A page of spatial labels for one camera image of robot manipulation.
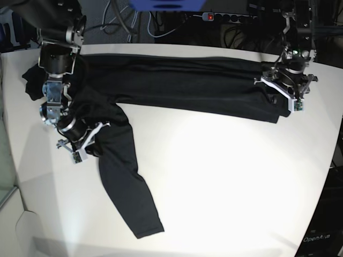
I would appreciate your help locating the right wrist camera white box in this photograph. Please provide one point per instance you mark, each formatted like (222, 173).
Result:
(79, 156)

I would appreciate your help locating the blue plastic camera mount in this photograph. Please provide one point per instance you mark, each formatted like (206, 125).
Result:
(167, 5)

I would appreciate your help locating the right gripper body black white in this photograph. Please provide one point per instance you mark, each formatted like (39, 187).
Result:
(78, 133)

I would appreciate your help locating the dark navy long-sleeve shirt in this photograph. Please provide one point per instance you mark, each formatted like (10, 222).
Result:
(222, 86)

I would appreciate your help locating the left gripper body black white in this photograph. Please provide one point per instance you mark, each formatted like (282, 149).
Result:
(293, 84)

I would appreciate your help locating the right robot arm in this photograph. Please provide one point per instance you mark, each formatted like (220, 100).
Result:
(83, 93)

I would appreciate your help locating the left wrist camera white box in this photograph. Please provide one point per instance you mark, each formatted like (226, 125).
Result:
(295, 105)

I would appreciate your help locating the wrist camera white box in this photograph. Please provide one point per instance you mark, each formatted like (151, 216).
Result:
(295, 105)
(79, 156)

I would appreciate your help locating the white power strip red switch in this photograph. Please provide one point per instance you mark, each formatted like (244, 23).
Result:
(228, 18)

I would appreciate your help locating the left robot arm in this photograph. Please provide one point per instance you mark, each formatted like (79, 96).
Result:
(297, 35)

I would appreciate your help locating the black OpenArm case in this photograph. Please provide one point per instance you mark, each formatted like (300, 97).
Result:
(324, 234)

